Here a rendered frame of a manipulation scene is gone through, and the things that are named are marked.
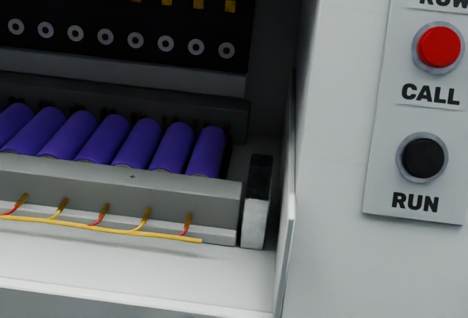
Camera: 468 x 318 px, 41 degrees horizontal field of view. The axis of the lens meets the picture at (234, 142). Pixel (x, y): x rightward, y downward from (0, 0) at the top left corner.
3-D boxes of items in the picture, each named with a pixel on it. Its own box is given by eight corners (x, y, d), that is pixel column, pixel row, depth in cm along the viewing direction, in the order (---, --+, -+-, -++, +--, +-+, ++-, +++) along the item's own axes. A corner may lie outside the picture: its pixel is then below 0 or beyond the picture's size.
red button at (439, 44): (458, 70, 24) (464, 28, 23) (416, 65, 24) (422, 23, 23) (450, 71, 25) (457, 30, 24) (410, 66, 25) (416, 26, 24)
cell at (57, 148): (98, 138, 39) (63, 186, 34) (70, 134, 39) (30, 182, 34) (98, 111, 39) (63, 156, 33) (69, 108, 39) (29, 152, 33)
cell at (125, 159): (161, 145, 39) (138, 195, 33) (133, 142, 39) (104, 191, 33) (163, 119, 38) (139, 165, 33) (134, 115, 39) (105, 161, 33)
